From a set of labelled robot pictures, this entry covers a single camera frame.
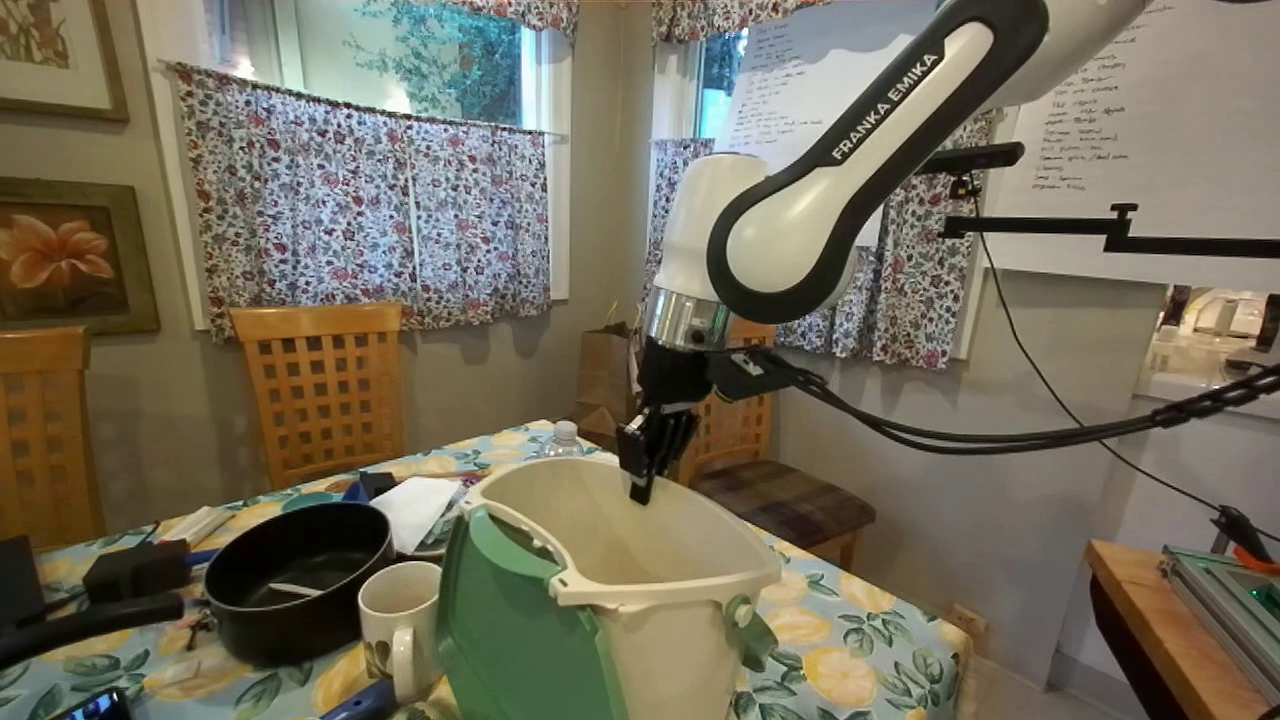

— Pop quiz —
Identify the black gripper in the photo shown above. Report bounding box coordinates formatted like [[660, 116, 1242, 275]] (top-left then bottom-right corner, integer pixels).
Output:
[[615, 338, 713, 503]]

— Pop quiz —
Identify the cream and green trash can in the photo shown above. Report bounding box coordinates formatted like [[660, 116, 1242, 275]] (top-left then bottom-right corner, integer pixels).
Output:
[[438, 454, 781, 720]]

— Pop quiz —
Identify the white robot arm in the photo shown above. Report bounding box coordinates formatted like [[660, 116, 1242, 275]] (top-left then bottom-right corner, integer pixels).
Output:
[[615, 0, 1154, 503]]

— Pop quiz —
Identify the wooden chair with cushion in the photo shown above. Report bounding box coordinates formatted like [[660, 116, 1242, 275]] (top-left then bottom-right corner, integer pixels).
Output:
[[678, 319, 876, 568]]

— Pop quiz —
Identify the brown paper bag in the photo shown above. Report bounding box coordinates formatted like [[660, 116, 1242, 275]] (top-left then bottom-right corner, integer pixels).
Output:
[[577, 322, 635, 449]]

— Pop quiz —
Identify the white paper napkin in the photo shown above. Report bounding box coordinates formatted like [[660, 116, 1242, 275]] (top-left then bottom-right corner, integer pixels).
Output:
[[374, 474, 463, 552]]

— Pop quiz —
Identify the lemon print tablecloth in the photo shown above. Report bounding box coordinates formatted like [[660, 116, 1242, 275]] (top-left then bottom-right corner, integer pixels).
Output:
[[0, 418, 976, 720]]

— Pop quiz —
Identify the white ceramic mug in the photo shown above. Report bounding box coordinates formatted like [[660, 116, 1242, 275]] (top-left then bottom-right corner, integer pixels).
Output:
[[356, 558, 444, 705]]

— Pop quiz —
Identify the floral curtain right window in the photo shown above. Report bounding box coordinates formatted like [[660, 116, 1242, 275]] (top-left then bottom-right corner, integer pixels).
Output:
[[778, 172, 985, 371]]

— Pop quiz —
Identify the floral curtain window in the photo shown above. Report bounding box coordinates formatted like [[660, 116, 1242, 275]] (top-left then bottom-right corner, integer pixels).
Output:
[[173, 64, 554, 334], [778, 172, 985, 371]]

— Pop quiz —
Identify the wooden lattice chair middle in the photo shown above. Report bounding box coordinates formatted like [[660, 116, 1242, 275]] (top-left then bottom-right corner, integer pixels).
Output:
[[229, 302, 404, 486]]

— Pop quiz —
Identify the wooden lattice chair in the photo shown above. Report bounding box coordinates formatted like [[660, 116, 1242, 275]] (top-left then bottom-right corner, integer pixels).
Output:
[[229, 302, 404, 486], [0, 326, 103, 546]]

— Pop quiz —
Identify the black round pan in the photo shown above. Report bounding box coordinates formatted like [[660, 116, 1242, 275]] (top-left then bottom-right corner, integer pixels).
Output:
[[205, 503, 391, 667]]

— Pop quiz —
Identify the floral curtain left window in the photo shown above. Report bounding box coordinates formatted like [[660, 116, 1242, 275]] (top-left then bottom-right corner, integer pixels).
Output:
[[173, 64, 554, 334]]

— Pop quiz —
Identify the black device on table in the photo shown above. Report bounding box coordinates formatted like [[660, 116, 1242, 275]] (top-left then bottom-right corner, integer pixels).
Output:
[[0, 536, 193, 667]]

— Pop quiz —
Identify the black phone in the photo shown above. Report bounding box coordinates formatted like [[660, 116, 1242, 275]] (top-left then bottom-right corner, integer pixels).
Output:
[[57, 686, 131, 720]]

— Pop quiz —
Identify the wooden side table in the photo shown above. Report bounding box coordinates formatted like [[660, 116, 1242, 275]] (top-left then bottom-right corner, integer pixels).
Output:
[[1084, 540, 1276, 720]]

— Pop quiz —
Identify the wooden lattice chair left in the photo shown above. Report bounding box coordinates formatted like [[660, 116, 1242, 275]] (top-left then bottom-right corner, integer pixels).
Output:
[[0, 326, 103, 546]]

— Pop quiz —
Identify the green tray on side table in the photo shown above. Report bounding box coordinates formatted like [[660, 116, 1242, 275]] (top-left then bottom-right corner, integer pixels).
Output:
[[1165, 546, 1280, 708]]

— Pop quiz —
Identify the whiteboard with writing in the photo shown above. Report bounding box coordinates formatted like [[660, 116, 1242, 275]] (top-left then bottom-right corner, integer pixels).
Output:
[[985, 0, 1280, 291]]

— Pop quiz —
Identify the upper framed picture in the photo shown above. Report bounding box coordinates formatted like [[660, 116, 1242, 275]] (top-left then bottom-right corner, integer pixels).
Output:
[[0, 0, 127, 125]]

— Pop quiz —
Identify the black camera boom stand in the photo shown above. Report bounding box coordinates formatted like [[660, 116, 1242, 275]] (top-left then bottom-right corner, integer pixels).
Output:
[[920, 141, 1280, 259]]

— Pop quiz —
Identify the black cable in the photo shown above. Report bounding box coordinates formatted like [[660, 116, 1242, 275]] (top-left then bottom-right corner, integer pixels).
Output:
[[743, 197, 1280, 552]]

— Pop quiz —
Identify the flower painting in frame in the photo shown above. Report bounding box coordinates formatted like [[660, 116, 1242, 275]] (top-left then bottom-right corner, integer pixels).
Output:
[[0, 177, 162, 334]]

